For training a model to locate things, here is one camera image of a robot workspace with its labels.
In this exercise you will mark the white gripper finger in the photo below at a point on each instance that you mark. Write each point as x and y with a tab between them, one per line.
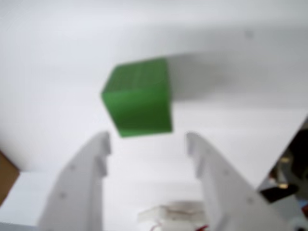
77	197
231	207

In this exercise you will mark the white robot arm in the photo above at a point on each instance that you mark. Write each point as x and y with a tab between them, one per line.
173	209

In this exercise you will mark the brown cardboard box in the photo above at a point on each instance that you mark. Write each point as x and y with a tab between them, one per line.
7	178

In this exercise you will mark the green cube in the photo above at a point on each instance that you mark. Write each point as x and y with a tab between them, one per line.
139	106

